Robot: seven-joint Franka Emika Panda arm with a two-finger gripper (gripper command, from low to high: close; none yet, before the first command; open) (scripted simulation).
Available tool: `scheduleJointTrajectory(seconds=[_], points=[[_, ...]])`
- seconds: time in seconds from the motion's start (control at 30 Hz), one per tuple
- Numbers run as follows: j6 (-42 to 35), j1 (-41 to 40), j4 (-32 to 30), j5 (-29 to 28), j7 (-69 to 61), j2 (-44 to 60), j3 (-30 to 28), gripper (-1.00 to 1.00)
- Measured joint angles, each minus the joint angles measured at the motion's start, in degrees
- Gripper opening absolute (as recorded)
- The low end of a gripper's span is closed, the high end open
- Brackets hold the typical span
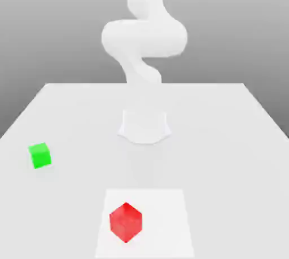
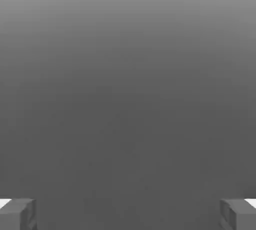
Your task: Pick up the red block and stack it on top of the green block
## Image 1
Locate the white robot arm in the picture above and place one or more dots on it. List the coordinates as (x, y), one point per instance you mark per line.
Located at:
(144, 37)

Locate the small red cube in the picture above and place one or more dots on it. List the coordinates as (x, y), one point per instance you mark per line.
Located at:
(125, 222)

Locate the small green cube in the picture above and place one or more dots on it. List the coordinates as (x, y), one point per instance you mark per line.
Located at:
(40, 156)

